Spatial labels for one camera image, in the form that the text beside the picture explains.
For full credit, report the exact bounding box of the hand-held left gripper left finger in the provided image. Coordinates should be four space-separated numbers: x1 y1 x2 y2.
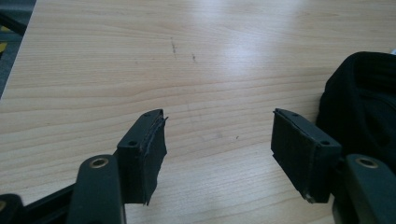
65 108 169 224

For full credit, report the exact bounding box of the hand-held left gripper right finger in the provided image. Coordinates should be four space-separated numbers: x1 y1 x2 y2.
270 107 396 224

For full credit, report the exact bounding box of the black cloth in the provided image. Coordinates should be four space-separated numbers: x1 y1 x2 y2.
315 51 396 175

